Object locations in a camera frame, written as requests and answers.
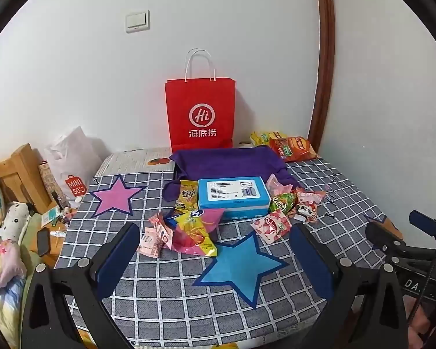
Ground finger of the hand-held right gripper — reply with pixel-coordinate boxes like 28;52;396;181
365;222;408;257
410;210;436;238

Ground grey checked bed sheet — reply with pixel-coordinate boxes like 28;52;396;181
54;156;404;349

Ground brown wooden door frame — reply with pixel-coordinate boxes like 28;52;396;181
310;0;335;151

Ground pink white snack packet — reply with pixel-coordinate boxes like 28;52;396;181
137;227;166;259

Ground orange chip bag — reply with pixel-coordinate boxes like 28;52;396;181
269;136;319;163

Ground pink paper star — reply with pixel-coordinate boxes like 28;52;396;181
88;174;148;219

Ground blue paper star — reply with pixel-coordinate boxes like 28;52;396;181
191;232;289;309

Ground orange paper star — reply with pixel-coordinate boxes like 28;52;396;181
363;214;405;241

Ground colourful blanket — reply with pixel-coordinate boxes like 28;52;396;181
0;240;28;335

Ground white light switch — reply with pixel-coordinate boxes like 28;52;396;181
124;10;150;33

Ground purple cloth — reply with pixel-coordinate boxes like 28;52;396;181
163;145;300;202

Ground wooden bedside cabinet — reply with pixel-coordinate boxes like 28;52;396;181
0;143;78;262

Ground patterned paper bag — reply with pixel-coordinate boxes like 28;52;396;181
38;162;68;208

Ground fruit print white quilt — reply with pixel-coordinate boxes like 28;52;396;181
96;147;175;177

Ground black phone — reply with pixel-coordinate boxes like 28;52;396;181
36;228;51;257

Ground strawberry print snack packet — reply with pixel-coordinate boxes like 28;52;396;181
250;214;293;244

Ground teal white card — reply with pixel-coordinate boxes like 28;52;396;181
42;207;59;226

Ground yellow pink snack bag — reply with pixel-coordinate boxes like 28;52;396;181
167;209;226;259

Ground green snack packet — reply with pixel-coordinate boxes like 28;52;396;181
269;191;298;215

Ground red snack packet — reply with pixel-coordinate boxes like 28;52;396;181
289;189;328;224

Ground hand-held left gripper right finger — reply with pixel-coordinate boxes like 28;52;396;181
289;223;409;349

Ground blue cookie packet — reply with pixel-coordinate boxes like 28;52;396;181
163;207;226;231

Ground yellow orange snack packet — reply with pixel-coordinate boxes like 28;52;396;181
174;180;199;211

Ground white dotted plush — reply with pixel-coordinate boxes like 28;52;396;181
0;202;31;241

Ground white plastic shopping bag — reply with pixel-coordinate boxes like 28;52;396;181
44;126;104;202

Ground blue white box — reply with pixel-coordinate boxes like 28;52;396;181
197;176;271;220

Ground red paper bag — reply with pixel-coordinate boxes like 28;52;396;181
165;48;237;153

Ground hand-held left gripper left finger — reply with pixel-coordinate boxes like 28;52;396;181
20;222;140;349

